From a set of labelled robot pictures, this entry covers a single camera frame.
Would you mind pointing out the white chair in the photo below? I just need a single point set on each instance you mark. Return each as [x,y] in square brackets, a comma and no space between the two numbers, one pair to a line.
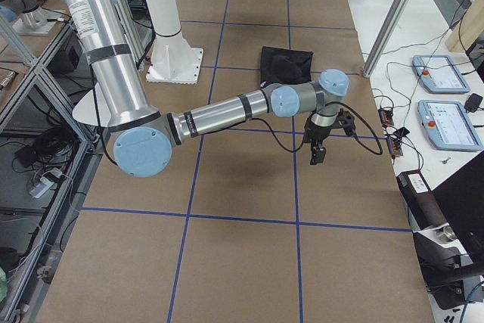
[84,112]

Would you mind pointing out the lower teach pendant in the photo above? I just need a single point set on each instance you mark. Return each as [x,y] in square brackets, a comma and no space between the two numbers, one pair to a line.
[447,126]

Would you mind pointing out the black monitor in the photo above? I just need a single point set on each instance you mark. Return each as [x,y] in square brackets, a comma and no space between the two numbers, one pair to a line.
[460,198]

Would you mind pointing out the aluminium frame post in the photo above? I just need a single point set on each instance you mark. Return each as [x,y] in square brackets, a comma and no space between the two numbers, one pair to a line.
[393,15]

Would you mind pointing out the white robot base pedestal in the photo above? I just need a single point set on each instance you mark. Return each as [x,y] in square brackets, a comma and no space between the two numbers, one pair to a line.
[172,59]

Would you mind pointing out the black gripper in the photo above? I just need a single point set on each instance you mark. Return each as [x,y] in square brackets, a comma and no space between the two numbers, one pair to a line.
[317,135]

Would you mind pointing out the black graphic t-shirt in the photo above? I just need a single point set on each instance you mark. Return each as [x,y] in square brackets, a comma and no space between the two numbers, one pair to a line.
[284,66]

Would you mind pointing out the teach pendant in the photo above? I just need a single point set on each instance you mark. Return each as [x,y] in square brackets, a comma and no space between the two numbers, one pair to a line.
[439,74]
[447,126]

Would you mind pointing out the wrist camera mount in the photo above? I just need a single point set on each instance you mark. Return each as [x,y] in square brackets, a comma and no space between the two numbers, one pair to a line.
[346,122]

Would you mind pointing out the upper teach pendant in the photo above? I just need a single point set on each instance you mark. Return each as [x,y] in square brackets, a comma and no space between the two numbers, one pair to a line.
[439,74]

